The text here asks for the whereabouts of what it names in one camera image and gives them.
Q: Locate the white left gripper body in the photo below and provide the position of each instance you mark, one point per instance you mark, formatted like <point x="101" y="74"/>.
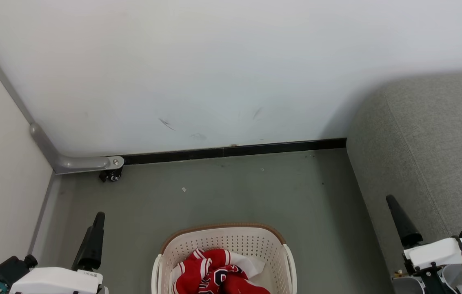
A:
<point x="55" y="281"/>

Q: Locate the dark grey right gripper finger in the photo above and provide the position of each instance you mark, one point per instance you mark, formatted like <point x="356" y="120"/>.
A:
<point x="404" y="226"/>

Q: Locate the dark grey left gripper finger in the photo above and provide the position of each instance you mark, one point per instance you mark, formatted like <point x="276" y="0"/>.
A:
<point x="84" y="253"/>
<point x="98" y="241"/>

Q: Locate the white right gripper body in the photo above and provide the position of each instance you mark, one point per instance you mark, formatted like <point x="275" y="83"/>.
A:
<point x="439" y="251"/>

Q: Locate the red white striped-cuff jersey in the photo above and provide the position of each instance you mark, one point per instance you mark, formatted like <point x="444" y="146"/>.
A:
<point x="192" y="275"/>

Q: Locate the grey fabric sofa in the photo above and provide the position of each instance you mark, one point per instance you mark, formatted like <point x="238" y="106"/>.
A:
<point x="427" y="143"/>

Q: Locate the black caster wheel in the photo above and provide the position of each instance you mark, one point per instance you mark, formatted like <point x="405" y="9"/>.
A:
<point x="112" y="175"/>

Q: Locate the cream perforated laundry basket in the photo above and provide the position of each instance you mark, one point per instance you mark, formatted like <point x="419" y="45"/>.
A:
<point x="214" y="239"/>

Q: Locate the black baseboard strip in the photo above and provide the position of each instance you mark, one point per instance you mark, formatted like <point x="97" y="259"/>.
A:
<point x="235" y="151"/>

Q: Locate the grey metal partition frame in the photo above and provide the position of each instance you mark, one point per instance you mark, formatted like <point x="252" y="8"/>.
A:
<point x="80" y="164"/>

